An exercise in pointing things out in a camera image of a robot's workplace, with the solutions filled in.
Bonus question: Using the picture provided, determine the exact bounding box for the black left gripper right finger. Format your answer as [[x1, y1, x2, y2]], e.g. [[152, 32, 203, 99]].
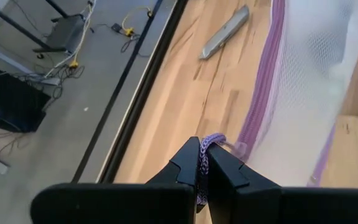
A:
[[205, 142, 358, 224]]

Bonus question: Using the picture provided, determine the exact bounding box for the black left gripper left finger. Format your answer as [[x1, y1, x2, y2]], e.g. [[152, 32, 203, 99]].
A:
[[29, 136, 201, 224]]

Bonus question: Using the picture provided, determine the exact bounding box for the purple-edged mesh zip pouch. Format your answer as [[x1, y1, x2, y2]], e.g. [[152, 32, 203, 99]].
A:
[[196, 0, 358, 206]]

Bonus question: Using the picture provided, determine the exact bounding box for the grey box cutter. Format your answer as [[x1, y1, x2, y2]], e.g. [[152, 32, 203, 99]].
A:
[[198, 4, 250, 60]]

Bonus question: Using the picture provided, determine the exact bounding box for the black equipment case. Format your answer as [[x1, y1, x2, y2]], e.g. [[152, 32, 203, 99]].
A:
[[0, 73, 52, 134]]

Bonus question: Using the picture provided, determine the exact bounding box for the black rolling monitor stand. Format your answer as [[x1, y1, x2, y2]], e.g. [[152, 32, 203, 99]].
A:
[[0, 0, 87, 60]]

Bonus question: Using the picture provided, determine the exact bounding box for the black floor cable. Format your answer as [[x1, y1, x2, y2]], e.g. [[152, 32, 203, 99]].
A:
[[119, 33, 152, 59]]

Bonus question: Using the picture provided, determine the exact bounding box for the white cable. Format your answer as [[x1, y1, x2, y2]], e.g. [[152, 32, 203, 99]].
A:
[[44, 0, 98, 78]]

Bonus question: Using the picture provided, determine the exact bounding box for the long yellow floor cable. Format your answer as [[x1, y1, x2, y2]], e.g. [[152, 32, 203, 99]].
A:
[[121, 5, 154, 37]]

